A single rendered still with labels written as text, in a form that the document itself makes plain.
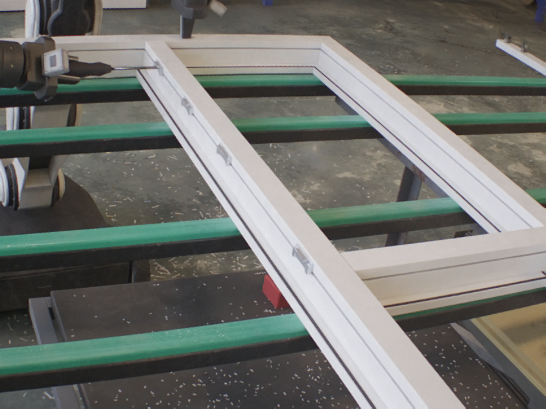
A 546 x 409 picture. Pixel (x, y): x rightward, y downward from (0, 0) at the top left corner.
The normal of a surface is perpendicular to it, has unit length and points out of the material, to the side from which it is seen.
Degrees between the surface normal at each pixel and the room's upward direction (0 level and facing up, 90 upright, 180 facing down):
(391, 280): 90
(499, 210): 90
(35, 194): 110
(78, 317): 0
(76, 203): 0
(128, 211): 0
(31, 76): 52
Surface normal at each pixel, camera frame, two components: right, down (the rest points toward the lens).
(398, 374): -0.92, 0.07
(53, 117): 0.37, 0.77
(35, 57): 0.67, -0.21
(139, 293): 0.15, -0.87
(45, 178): 0.37, -0.45
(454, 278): 0.38, 0.49
